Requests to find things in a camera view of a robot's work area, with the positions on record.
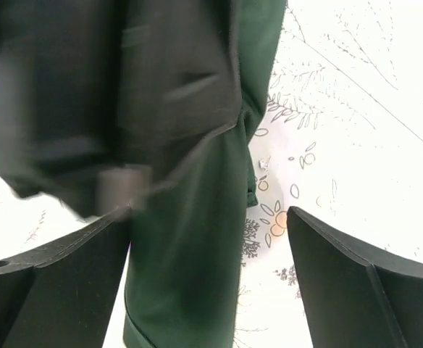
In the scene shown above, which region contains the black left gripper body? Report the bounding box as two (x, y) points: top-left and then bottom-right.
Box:
(0, 1), (240, 217)

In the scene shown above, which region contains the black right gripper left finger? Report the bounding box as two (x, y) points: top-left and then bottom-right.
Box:
(0, 215), (130, 348)

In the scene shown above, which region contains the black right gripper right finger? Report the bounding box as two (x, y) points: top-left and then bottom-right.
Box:
(287, 207), (423, 347)

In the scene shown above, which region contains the dark green cloth napkin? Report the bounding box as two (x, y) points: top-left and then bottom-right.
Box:
(123, 1), (285, 347)

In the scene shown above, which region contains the floral tablecloth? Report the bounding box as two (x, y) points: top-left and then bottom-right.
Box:
(0, 1), (423, 347)

